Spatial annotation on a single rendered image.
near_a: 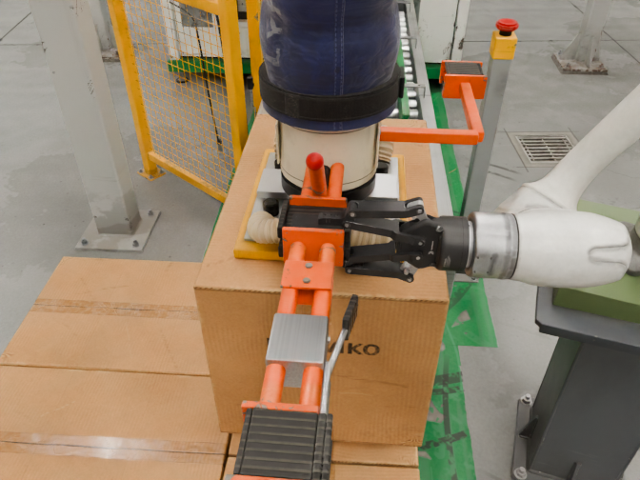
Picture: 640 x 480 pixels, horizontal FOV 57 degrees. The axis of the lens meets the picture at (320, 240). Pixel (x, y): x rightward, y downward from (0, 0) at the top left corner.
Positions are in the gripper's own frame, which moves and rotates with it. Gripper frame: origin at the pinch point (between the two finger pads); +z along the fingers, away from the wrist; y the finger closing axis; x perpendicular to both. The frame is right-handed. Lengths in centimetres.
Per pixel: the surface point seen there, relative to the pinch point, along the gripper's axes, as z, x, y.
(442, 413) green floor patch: -38, 54, 115
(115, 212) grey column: 97, 137, 102
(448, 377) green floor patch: -42, 69, 115
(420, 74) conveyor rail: -33, 188, 55
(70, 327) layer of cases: 65, 35, 61
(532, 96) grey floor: -120, 299, 113
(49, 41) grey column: 105, 137, 26
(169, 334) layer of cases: 39, 34, 61
